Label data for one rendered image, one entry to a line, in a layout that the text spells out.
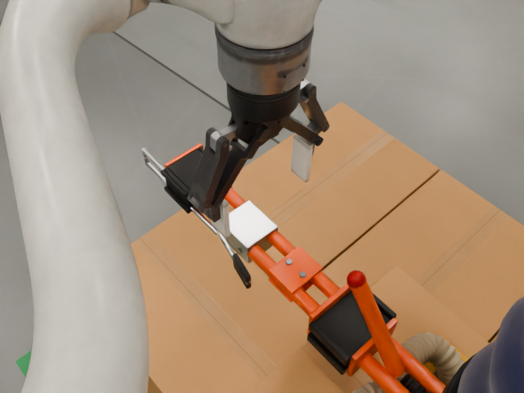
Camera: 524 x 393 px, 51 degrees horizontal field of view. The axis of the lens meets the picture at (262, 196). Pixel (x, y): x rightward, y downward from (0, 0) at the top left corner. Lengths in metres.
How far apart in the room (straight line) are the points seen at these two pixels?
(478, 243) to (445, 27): 1.87
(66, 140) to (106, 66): 2.57
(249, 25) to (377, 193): 1.17
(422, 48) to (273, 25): 2.61
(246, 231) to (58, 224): 0.52
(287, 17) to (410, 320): 0.60
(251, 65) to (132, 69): 2.40
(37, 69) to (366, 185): 1.29
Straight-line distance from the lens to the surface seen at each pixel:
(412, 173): 1.66
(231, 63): 0.51
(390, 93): 2.74
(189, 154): 0.92
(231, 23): 0.47
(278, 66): 0.50
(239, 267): 0.79
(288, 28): 0.47
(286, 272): 0.78
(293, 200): 1.54
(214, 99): 2.65
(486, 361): 0.55
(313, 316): 0.74
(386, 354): 0.73
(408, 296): 0.96
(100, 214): 0.34
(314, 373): 0.88
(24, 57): 0.42
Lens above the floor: 1.76
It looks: 52 degrees down
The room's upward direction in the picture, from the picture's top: straight up
